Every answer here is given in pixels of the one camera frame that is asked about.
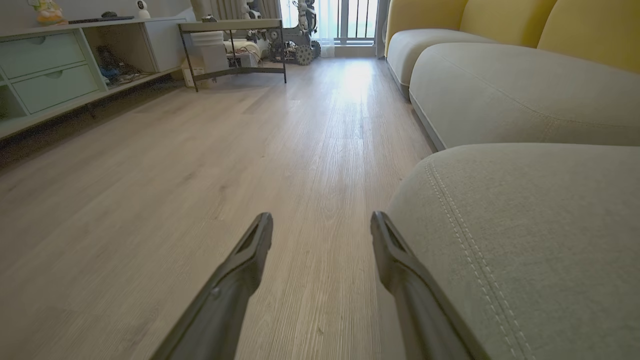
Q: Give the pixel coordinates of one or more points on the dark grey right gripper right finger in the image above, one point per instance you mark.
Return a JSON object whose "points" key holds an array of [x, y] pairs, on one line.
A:
{"points": [[410, 295]]}

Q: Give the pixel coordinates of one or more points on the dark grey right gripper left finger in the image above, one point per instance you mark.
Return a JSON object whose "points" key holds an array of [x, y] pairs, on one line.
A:
{"points": [[235, 285]]}

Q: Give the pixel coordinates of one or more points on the grey sofa seat cushion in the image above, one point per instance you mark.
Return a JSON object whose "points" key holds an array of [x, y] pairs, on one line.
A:
{"points": [[420, 50], [500, 95]]}

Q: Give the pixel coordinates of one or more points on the small white box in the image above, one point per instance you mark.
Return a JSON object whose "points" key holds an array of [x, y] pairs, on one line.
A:
{"points": [[190, 75]]}

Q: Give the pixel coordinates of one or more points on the white plastic container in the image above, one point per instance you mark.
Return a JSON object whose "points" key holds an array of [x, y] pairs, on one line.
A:
{"points": [[212, 52]]}

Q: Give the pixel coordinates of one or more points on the wheeled black robot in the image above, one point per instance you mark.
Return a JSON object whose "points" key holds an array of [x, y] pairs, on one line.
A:
{"points": [[300, 50]]}

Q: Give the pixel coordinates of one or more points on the pale green TV cabinet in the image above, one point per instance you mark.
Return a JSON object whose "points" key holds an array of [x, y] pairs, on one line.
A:
{"points": [[162, 45]]}

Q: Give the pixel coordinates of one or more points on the pale green cabinet drawer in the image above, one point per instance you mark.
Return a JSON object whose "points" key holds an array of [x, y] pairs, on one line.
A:
{"points": [[55, 90], [40, 52]]}

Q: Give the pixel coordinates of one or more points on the white sheer curtain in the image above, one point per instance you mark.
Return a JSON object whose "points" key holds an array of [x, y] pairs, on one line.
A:
{"points": [[326, 30]]}

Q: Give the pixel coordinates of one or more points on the grey curtain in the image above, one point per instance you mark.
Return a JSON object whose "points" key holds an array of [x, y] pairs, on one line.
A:
{"points": [[381, 25], [220, 7]]}

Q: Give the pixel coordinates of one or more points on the white humanoid robot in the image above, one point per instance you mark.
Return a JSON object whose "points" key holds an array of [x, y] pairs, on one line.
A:
{"points": [[250, 9]]}

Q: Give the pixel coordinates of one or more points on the window with dark railing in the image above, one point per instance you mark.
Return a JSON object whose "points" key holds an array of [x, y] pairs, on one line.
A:
{"points": [[357, 20]]}

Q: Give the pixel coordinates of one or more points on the yellow sofa backrest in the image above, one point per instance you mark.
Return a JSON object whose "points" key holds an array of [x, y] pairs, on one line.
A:
{"points": [[420, 12], [505, 20], [595, 30]]}

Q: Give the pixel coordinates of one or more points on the flat black keyboard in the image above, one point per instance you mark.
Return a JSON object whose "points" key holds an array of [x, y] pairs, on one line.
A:
{"points": [[100, 20]]}

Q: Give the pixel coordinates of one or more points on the small black mouse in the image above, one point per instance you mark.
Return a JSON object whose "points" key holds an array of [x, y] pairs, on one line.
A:
{"points": [[109, 14]]}

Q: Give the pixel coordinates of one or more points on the yellow orange toy figure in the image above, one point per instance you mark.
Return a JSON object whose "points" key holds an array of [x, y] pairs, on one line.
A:
{"points": [[49, 12]]}

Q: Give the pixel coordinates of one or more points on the white security camera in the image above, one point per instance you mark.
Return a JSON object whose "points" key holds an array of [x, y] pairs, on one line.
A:
{"points": [[143, 9]]}

